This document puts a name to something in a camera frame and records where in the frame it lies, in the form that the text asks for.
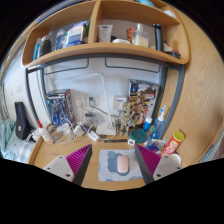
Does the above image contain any wooden shelf unit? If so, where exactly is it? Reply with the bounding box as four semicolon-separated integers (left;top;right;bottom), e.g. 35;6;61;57
21;0;191;69

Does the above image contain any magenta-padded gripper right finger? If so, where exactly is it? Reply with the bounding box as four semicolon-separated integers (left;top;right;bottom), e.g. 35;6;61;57
134;143;183;185

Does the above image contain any black bag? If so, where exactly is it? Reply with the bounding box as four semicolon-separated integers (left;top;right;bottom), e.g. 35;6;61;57
14;101;34;141

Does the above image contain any brown tree figurine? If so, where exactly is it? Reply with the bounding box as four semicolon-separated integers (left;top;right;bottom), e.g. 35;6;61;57
118;99;141;137

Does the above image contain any teal blanket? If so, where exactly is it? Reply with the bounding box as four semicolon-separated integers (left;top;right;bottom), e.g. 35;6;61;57
0;119;16;151

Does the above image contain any white power adapter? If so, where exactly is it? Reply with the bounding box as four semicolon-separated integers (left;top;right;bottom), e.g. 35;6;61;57
87;130;101;142
72;123;86;137

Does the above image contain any blue spray bottle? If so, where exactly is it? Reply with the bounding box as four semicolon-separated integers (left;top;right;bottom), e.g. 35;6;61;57
149;105;167;140

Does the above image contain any plaid bed quilt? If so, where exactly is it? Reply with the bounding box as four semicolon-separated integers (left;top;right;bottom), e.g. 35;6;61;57
3;133;36;164

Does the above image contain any red chip can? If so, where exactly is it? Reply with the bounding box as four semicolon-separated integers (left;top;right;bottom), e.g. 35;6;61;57
160;130;185;158

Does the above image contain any blue tissue pack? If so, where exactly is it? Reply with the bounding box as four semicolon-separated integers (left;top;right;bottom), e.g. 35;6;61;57
143;138;166;155

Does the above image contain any white desk lamp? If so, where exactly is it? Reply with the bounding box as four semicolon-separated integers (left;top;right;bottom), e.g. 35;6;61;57
53;71;118;137

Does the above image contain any white charging cable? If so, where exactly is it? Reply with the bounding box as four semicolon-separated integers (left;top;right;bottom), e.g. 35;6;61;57
49;121;101;145

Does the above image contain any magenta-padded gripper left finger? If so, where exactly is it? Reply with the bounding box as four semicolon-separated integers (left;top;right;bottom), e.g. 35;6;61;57
43;143;93;186

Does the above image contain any colourful figure box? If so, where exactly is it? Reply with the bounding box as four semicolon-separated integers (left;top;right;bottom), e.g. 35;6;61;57
128;78;160;128

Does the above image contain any black ruler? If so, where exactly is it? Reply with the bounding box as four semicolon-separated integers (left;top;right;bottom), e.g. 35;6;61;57
104;138;129;144

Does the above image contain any blue can white cap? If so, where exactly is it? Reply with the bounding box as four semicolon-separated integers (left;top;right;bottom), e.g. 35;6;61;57
143;116;153;132

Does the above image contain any pink computer mouse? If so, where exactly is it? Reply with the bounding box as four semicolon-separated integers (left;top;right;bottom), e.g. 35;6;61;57
116;154;130;174

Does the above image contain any grey cloud-print mouse pad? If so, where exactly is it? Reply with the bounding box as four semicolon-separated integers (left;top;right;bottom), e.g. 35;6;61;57
97;148;144;183

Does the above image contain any white mug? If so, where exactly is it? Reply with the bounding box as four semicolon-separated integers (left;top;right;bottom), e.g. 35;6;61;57
168;152;183;166

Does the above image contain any blue robot model kit box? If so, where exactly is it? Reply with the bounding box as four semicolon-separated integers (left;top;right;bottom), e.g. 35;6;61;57
45;88;76;127

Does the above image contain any white pump bottle red cap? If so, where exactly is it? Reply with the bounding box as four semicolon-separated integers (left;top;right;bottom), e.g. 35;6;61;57
35;119;54;145

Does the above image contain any teal bowl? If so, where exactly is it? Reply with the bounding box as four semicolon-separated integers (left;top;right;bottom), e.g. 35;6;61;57
129;128;148;144

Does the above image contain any white wall socket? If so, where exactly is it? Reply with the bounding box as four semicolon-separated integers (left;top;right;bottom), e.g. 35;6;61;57
113;95;128;111

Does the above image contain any grey metal desk frame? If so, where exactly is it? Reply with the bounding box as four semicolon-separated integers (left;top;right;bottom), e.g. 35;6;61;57
25;53;186;141

